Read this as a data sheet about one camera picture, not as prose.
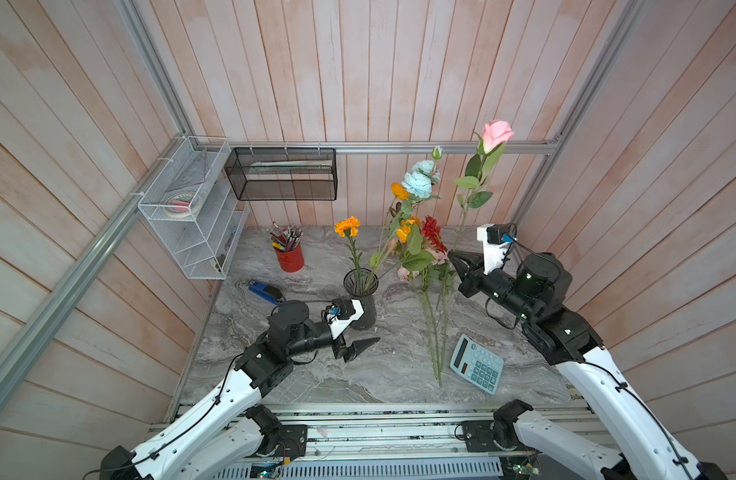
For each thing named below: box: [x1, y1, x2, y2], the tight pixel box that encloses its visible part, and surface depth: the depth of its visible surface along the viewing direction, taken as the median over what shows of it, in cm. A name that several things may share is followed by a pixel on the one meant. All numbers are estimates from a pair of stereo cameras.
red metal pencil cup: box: [276, 243, 305, 273], surface depth 107 cm
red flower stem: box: [421, 215, 448, 254], surface depth 67 cm
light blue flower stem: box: [401, 146, 443, 217], surface depth 70 cm
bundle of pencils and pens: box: [270, 225, 304, 252], surface depth 101 cm
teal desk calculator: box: [449, 334, 504, 395], surface depth 85 cm
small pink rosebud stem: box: [453, 120, 515, 265], surface depth 50 cm
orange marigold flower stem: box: [334, 216, 363, 289], surface depth 79 cm
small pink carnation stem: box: [397, 266, 443, 388], surface depth 97 cm
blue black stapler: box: [248, 280, 285, 305], surface depth 100 cm
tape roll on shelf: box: [164, 193, 195, 218], surface depth 75 cm
